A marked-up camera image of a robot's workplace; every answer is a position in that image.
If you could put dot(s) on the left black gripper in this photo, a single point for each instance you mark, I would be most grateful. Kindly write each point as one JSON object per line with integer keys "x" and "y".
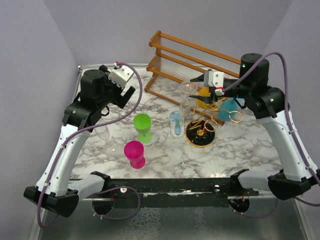
{"x": 122, "y": 99}

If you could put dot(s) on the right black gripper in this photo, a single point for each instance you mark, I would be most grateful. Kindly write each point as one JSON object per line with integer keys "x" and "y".
{"x": 208, "y": 99}

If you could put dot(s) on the clear wine glass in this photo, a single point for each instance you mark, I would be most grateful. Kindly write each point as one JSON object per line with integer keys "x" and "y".
{"x": 186, "y": 107}
{"x": 104, "y": 134}

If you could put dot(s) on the green plastic wine glass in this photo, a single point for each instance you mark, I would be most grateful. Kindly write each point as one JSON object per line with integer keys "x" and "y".
{"x": 142, "y": 124}

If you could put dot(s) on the blue plastic wine glass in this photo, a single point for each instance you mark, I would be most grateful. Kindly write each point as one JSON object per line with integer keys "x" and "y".
{"x": 228, "y": 111}

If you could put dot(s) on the pink plastic wine glass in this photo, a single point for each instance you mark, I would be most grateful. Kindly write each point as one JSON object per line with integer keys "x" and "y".
{"x": 134, "y": 152}

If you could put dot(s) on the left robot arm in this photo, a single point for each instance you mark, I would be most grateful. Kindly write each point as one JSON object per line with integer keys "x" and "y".
{"x": 98, "y": 88}

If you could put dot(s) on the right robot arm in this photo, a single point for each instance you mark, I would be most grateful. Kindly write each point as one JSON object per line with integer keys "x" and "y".
{"x": 271, "y": 108}

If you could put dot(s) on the wooden two-tier rack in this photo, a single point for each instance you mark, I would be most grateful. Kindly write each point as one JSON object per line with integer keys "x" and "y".
{"x": 176, "y": 60}

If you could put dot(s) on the blue tool in blister pack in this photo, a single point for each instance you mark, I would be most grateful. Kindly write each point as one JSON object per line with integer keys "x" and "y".
{"x": 177, "y": 124}

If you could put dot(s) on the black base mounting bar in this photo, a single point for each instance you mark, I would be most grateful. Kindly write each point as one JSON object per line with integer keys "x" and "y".
{"x": 173, "y": 192}

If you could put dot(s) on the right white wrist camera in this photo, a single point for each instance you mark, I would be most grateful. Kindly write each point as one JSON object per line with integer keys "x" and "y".
{"x": 214, "y": 79}

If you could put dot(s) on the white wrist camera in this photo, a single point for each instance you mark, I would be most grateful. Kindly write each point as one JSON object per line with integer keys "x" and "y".
{"x": 214, "y": 79}
{"x": 120, "y": 75}

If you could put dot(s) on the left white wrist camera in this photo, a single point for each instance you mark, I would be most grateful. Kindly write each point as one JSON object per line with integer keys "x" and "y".
{"x": 120, "y": 75}

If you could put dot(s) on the gold wire wine glass rack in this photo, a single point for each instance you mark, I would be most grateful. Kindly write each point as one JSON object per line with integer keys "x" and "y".
{"x": 201, "y": 131}

